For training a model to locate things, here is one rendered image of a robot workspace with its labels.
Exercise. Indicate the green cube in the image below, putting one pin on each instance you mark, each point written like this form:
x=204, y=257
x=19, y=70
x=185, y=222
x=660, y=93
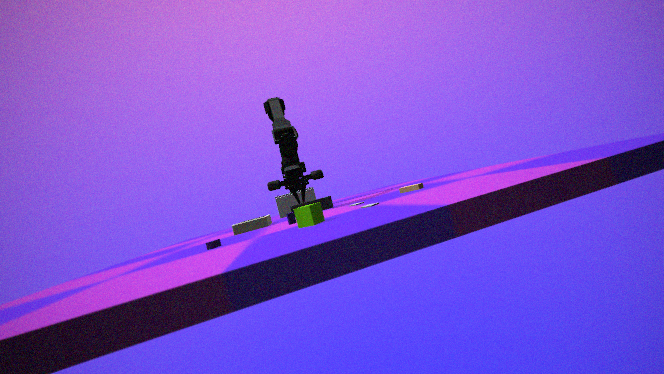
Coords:
x=309, y=215

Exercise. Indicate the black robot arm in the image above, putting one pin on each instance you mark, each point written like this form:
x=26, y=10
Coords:
x=285, y=135

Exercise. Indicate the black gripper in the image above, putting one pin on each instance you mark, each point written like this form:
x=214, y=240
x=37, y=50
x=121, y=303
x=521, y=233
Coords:
x=277, y=184

